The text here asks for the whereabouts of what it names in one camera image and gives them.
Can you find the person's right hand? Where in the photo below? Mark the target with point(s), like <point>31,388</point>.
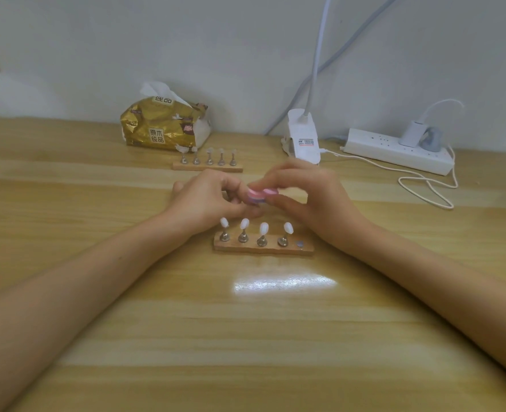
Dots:
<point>326,201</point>

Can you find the person's left hand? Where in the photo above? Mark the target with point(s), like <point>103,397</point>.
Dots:
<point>201,201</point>

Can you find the person's left thumb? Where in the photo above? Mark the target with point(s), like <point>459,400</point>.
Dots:
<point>246,212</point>

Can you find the person's right thumb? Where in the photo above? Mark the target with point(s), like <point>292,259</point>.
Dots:
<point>285,204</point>

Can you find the pink purple nail buffer block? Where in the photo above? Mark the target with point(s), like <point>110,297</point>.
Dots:
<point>256,197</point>

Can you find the person's right forearm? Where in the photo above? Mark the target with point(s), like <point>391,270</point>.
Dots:
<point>441,287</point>

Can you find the person's left forearm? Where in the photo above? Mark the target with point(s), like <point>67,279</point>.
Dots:
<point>73,296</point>

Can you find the metal holder with white nail tip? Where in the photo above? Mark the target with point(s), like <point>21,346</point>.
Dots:
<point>224,235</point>
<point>243,235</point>
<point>262,240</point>
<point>284,240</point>

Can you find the wooden nail stand base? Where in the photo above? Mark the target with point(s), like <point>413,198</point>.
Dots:
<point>208,168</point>
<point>261,249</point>

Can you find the white clip lamp base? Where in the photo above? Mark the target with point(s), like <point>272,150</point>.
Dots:
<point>304,137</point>

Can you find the white power strip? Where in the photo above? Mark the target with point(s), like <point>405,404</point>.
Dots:
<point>390,152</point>

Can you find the gold tissue pack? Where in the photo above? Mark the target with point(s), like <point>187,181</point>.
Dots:
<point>158,126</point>

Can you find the white charger plug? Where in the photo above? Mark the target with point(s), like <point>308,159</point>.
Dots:
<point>412,132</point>

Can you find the white lamp gooseneck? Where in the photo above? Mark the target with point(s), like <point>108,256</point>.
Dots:
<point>317,59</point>

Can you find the white tissue sheet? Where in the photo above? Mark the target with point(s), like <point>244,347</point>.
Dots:
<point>161,90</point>

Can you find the grey plug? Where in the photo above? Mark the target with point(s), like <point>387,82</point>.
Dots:
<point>432,139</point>

